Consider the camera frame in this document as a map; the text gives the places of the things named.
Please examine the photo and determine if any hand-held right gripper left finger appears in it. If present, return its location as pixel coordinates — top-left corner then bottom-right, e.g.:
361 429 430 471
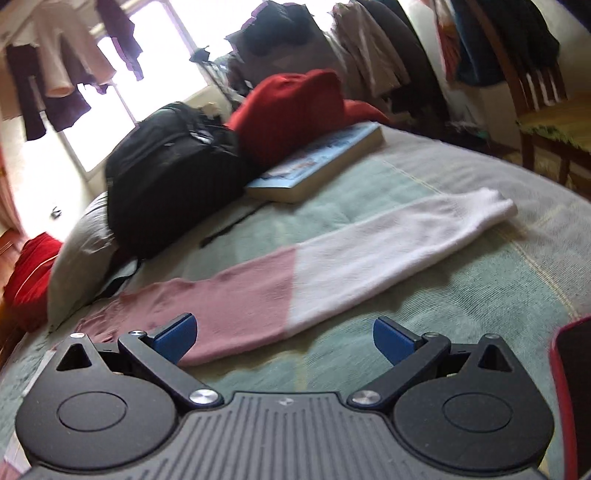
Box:
55 313 225 411

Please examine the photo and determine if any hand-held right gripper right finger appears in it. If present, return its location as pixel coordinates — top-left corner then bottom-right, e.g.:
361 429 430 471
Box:
346 316 516 411

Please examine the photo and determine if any pink and white sweater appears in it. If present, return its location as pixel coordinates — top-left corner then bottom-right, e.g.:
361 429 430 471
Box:
48 187 518 370

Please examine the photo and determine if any grey green pillow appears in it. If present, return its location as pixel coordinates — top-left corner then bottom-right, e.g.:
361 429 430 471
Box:
46 191 121 330

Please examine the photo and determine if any red quilt with beige piping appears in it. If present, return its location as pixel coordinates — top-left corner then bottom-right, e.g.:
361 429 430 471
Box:
2 233 63 333

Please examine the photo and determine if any black backpack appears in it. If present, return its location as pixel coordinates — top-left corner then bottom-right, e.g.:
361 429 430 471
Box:
99 102 259 296

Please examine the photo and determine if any red cased phone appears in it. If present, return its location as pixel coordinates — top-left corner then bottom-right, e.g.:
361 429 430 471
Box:
549 316 591 480

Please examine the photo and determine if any paperback book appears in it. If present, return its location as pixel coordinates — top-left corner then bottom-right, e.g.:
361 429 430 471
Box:
245 121 385 204

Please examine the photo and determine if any red fleece blanket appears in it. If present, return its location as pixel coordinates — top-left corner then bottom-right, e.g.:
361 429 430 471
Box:
228 69 393 169

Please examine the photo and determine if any yellow green seat cushion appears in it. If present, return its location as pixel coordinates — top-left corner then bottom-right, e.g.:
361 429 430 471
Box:
515 104 591 149

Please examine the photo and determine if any wooden chair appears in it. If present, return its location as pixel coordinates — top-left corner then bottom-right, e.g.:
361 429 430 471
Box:
462 0 591 195

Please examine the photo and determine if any beige shirt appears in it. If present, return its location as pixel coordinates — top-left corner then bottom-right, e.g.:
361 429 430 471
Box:
330 2 411 97

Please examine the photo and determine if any window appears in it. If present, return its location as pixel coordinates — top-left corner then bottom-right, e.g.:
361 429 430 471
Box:
0 0 259 185

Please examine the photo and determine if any orange curtain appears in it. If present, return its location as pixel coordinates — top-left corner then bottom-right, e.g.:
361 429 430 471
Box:
434 0 462 84

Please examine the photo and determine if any row of hanging laundry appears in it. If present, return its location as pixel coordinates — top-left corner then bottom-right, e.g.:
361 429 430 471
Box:
4 0 144 141

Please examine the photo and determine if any dark blue garment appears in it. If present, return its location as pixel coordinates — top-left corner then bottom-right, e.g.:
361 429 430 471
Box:
450 0 561 86

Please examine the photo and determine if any black padded garment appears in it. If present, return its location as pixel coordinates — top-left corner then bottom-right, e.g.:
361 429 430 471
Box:
226 2 324 84

